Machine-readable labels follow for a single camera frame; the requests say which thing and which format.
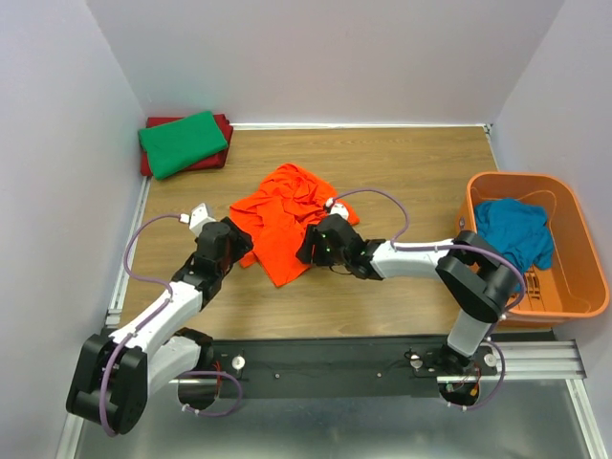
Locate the dark red folded t shirt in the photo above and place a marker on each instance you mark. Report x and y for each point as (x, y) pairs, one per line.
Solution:
(215, 161)

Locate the blue crumpled t shirt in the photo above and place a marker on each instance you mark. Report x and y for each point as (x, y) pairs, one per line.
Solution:
(518, 231)

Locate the orange t shirt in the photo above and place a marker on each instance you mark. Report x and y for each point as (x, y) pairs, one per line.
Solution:
(276, 217)

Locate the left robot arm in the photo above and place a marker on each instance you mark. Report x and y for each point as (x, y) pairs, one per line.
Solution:
(116, 374)

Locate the orange plastic laundry basket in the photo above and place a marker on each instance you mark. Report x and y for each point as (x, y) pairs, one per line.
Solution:
(575, 287)

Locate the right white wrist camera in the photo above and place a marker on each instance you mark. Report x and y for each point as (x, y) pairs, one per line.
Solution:
(335, 207)

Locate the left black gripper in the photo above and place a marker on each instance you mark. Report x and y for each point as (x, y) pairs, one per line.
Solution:
(242, 241)

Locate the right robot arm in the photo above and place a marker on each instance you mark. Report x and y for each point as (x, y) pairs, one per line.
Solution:
(484, 283)

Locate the green folded t shirt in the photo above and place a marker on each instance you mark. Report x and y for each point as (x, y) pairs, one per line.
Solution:
(176, 145)

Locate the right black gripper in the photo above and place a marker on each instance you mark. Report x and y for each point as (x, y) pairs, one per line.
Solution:
(304, 251)

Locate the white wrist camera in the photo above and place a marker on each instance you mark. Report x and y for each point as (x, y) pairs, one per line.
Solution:
(197, 218)
(335, 207)

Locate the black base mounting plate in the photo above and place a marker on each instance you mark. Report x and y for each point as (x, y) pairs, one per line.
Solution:
(415, 366)

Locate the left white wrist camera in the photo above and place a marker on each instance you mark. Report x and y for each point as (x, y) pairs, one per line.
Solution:
(197, 218)

